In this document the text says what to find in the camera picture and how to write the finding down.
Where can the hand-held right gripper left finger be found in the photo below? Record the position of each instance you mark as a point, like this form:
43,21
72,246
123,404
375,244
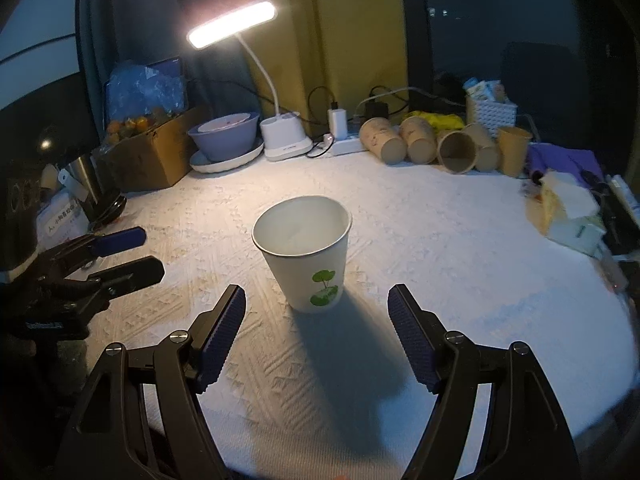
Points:
222,341

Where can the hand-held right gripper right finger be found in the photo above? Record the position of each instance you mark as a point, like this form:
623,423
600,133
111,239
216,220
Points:
412,345

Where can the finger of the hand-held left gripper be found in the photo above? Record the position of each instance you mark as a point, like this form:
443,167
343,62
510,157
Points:
120,240
132,274

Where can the white cup with green leaf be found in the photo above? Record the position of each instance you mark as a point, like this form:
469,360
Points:
307,260

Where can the steel cup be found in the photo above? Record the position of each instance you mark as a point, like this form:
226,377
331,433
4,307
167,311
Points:
87,185

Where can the brown paper cup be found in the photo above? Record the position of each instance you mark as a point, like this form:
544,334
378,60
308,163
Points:
455,152
486,147
514,152
382,140
419,140

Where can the white paper card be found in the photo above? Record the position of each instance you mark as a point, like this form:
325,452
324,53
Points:
65,217

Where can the cardboard box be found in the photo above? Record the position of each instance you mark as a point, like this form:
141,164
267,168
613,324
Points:
155,152

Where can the white textured tablecloth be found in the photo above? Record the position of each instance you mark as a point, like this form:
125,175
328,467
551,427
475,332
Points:
425,240

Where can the white plate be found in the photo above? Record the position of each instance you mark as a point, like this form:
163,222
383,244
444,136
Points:
235,160

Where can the purple bowl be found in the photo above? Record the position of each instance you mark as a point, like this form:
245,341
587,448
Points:
225,135

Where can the blue plastic bag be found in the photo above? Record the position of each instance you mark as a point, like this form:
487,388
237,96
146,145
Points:
142,87

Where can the white desk lamp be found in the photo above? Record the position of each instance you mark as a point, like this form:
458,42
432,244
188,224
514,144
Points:
285,135

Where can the tissue pack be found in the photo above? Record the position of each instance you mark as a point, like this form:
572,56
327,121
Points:
565,205

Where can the white power strip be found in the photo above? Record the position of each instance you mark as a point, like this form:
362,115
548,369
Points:
346,146

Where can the yellow plastic bag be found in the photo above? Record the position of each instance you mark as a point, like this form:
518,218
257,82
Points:
442,120

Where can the dark grey curtain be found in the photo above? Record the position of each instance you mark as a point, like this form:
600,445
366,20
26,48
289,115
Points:
150,15

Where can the white charger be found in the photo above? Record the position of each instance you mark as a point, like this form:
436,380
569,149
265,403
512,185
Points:
338,121

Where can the black charger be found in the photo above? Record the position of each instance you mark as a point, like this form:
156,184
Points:
378,111

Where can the purple cloth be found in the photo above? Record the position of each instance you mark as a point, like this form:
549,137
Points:
560,160

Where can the white woven basket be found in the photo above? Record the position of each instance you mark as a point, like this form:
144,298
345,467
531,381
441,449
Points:
491,110

